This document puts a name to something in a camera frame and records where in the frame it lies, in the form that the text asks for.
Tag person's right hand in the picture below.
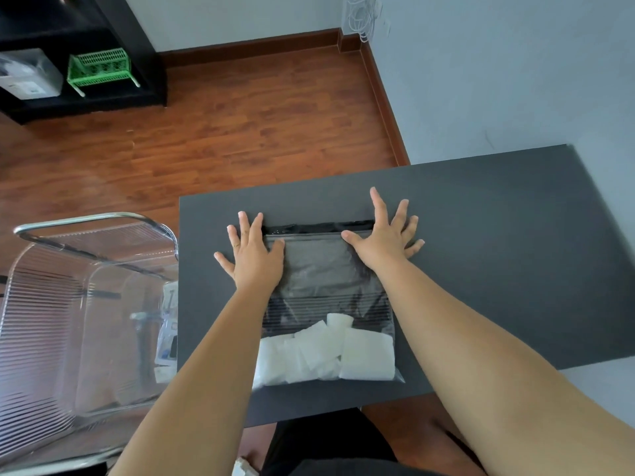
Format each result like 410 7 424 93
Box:
341 186 427 273

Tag person's left hand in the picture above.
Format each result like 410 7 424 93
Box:
214 210 286 293

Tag clear zip bag with cotton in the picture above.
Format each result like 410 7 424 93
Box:
251 220 405 390

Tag clear plastic basket with handles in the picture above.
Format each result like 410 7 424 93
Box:
0 212 179 474

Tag person's left forearm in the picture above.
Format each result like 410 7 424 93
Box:
108 282 278 476

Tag person's right forearm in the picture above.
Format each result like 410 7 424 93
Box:
374 257 635 476

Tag person's black trousers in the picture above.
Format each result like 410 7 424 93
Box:
260 409 447 476

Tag green plastic basket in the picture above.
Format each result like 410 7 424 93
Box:
66 48 142 99

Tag white storage box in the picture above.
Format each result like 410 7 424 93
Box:
0 48 64 100

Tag pile of small packets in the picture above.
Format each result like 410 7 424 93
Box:
153 281 179 385

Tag black bookshelf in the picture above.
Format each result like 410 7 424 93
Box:
0 0 169 126

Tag white coiled cable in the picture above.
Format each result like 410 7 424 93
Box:
345 0 390 44

